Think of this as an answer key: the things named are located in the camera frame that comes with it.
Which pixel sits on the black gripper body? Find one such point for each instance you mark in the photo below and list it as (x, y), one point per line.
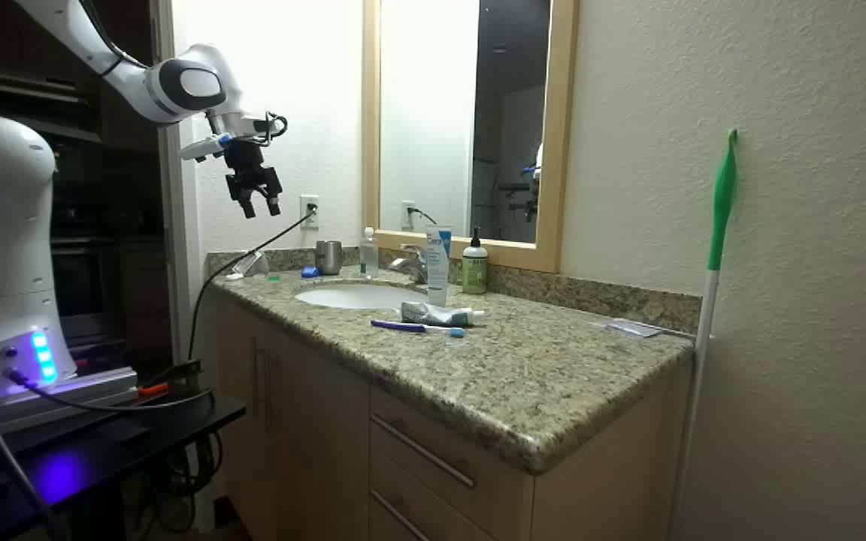
(249, 168)

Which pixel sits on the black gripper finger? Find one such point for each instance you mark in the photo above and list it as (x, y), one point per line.
(271, 199)
(249, 206)

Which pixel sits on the clear plastic bottle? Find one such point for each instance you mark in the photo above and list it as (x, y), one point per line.
(367, 253)

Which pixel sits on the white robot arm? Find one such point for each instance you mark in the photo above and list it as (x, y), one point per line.
(193, 83)

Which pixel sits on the green soap pump bottle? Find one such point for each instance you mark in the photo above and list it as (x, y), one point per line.
(478, 265)

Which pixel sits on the stainless steel cup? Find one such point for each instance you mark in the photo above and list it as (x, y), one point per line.
(330, 257)

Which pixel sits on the white oval sink basin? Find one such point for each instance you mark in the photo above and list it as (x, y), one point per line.
(359, 295)

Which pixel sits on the chrome sink faucet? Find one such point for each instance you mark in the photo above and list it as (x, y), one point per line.
(411, 260)

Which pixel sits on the orange black clamp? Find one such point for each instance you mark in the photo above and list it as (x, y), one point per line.
(163, 382)

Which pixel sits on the wood framed mirror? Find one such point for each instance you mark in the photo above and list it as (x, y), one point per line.
(466, 123)

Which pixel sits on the blue toothbrush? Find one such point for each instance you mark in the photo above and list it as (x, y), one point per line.
(417, 329)

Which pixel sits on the wooden vanity cabinet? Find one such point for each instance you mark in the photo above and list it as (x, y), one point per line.
(536, 425)

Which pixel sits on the black robot cart table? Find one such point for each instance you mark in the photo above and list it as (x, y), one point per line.
(80, 473)

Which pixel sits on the clear plastic packet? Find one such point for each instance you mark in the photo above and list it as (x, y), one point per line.
(632, 329)

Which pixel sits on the white wall outlet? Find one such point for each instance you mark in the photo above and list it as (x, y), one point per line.
(310, 212)

